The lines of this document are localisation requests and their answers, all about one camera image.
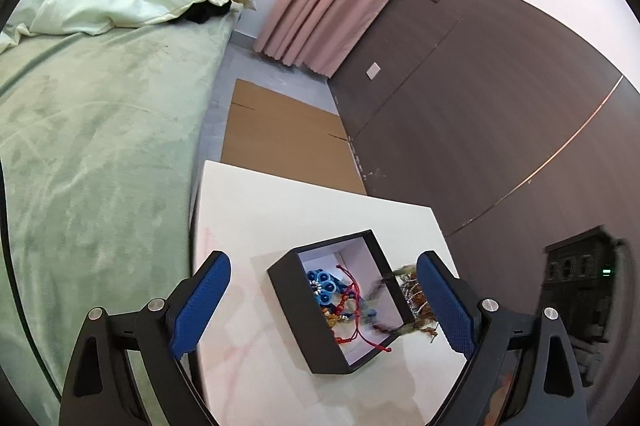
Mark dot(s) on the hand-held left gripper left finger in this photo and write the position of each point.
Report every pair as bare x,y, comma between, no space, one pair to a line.
200,306

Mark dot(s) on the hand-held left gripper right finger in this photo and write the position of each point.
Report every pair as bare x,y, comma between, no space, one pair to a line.
447,306

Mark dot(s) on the black jewelry box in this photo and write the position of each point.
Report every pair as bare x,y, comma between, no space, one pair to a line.
300,321

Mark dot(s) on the amber bead charm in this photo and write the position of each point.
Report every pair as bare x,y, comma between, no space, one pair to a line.
334,318

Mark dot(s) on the blue beaded ornament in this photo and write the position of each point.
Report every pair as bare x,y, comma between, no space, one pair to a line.
322,283

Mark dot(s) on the green bed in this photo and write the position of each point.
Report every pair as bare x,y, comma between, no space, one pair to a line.
100,145

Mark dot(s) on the brown cardboard sheet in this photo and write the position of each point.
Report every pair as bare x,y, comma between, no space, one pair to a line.
285,135

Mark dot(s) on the black cloth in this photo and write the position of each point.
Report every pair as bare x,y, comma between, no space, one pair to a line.
205,13

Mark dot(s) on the white wall switch plate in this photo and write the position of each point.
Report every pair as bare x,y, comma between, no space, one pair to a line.
373,70

